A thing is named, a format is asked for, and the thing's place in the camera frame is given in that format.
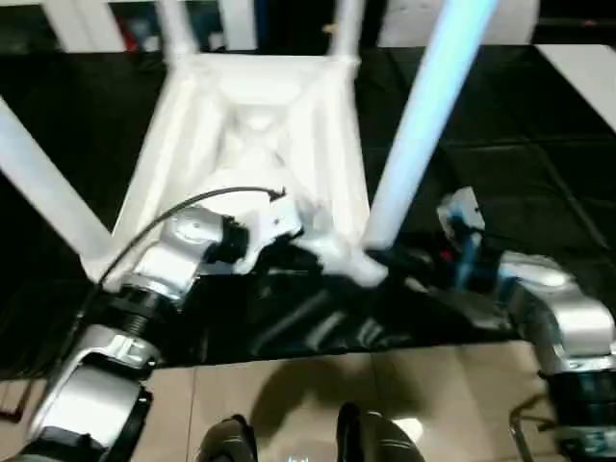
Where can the white plastic table top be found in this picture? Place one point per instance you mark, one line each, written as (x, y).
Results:
(260, 135)

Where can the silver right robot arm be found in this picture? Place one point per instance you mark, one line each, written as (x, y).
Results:
(563, 318)

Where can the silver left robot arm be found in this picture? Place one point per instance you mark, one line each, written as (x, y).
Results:
(144, 289)

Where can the black work mat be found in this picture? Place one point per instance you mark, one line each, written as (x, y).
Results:
(520, 164)

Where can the dark right robot foot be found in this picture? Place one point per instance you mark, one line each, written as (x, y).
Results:
(380, 438)

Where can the black cabinet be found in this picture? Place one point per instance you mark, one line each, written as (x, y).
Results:
(294, 24)

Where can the white flat sheet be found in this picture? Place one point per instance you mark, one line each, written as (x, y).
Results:
(587, 82)

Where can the white plastic bag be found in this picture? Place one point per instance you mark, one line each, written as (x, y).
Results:
(520, 21)

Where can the small bottles on shelf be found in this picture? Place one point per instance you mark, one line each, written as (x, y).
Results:
(135, 34)

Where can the white cabinet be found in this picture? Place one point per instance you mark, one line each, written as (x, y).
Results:
(77, 19)

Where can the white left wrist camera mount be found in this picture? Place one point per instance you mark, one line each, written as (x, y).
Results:
(269, 226)

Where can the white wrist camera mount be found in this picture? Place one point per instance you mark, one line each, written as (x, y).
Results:
(269, 226)
(462, 226)

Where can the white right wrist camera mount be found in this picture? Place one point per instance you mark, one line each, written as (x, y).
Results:
(462, 226)

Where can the chrome tube frame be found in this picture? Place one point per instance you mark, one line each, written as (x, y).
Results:
(529, 433)

